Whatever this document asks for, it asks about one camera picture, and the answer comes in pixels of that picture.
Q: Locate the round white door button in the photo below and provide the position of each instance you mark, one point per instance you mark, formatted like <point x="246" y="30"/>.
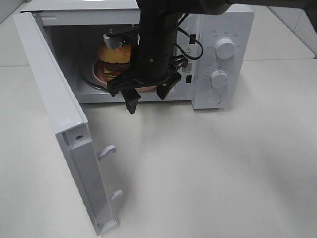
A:
<point x="213" y="99"/>

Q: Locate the pink round plate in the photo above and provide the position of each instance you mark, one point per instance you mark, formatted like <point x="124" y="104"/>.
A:
<point x="100" y="78"/>

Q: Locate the glass microwave turntable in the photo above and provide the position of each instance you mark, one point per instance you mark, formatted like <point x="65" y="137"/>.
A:
<point x="88" y="74"/>

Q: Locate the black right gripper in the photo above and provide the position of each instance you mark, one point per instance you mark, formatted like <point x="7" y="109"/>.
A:
<point x="163" y="77"/>

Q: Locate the white microwave oven body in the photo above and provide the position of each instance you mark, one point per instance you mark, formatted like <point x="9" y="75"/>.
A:
<point x="75" y="28"/>

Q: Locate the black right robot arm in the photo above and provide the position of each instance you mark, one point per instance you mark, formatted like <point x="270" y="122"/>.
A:
<point x="152" y="60"/>

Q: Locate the toy hamburger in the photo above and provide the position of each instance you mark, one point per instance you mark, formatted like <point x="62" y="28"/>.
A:
<point x="114" y="61"/>

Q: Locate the white microwave door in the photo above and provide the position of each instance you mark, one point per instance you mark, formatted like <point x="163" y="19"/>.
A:
<point x="69" y="123"/>

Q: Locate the white microwave knob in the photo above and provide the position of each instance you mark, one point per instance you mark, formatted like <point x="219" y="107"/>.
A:
<point x="225" y="48"/>
<point x="219" y="78"/>

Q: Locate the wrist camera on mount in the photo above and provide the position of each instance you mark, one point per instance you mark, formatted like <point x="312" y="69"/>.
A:
<point x="115" y="40"/>

